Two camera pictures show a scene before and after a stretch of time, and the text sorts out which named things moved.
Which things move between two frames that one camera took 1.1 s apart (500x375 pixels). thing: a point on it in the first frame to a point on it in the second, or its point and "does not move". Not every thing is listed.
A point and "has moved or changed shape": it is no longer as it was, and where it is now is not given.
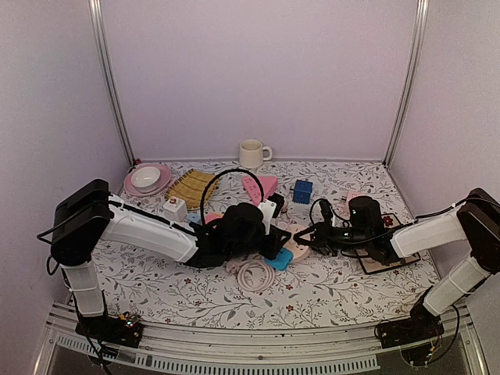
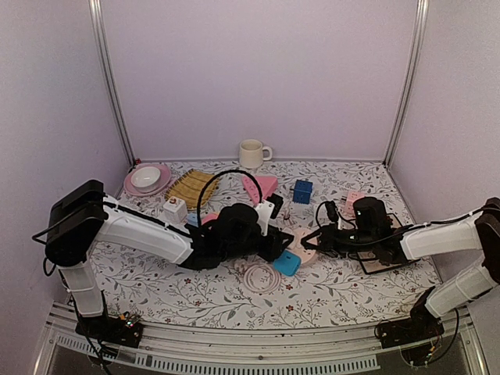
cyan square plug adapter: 282,261 has moved or changed shape
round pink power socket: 299,249 has moved or changed shape
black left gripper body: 244,250 does not move
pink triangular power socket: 269,184 does not move
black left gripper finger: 283,233 does not move
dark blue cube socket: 302,190 does not move
